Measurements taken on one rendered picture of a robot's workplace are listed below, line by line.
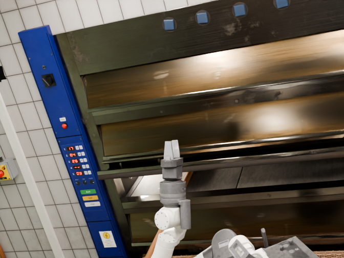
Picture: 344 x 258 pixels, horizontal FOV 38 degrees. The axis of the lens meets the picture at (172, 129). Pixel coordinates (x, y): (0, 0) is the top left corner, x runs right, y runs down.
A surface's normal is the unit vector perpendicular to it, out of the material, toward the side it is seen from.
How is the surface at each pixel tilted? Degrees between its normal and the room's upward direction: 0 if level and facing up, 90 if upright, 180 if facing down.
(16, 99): 90
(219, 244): 34
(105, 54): 90
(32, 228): 90
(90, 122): 90
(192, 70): 70
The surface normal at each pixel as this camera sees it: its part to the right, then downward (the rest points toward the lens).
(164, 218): -0.63, 0.03
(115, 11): -0.27, 0.40
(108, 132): -0.34, 0.07
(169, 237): 0.26, -0.94
